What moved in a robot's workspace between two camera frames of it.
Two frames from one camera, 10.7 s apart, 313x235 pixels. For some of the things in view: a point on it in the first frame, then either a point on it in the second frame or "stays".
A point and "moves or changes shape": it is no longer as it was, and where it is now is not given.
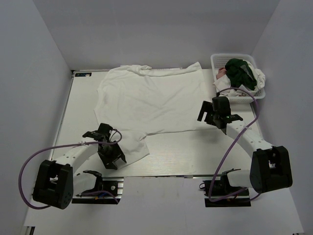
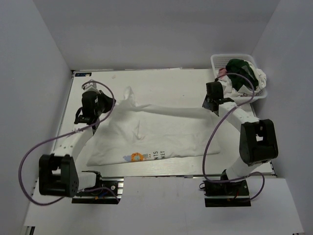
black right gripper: [208, 107] → [206, 105]
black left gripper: [118, 152] → [100, 95]
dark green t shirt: [240, 74] stays
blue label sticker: [82, 74] stays
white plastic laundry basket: [219, 60] stays
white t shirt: [136, 101] moves or changes shape
